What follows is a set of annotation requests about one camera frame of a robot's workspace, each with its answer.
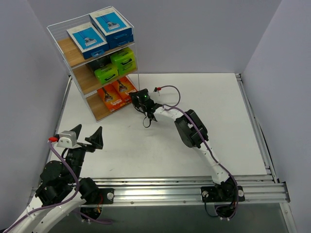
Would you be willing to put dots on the green black Gillette Labs box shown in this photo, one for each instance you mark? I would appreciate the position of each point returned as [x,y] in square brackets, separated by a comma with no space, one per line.
[103,69]
[129,67]
[122,57]

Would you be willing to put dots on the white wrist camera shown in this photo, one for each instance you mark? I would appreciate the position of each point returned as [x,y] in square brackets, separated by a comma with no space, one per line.
[63,140]
[157,90]

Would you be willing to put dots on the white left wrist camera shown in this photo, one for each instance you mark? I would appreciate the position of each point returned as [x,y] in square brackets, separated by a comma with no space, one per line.
[63,140]

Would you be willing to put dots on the blue Harry's razor box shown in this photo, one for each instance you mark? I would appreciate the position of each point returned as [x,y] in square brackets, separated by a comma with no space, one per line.
[88,40]
[121,41]

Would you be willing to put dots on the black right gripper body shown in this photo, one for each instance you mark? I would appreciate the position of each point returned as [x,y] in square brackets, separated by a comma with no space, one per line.
[138,101]

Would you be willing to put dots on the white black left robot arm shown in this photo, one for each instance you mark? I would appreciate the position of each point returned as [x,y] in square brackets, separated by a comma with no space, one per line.
[61,189]

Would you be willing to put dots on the orange Gillette Fusion5 box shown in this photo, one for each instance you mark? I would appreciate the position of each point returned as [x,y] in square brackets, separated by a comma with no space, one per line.
[110,97]
[124,87]

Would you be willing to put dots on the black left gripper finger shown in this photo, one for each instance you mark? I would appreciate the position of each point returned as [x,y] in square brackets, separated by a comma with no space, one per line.
[95,141]
[75,132]

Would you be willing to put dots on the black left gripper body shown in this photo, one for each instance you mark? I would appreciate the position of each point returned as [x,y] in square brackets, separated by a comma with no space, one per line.
[84,146]

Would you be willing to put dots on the white wire wooden shelf rack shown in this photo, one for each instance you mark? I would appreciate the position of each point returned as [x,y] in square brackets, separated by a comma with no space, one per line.
[78,68]

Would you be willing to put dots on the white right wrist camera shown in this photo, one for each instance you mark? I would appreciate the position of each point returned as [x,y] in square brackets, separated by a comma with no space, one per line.
[157,90]

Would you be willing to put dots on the blue white Harry's box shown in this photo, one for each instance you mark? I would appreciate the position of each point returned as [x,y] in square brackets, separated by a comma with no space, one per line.
[111,24]

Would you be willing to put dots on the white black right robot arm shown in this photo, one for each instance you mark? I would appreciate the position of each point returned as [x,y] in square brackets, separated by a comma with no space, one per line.
[192,132]

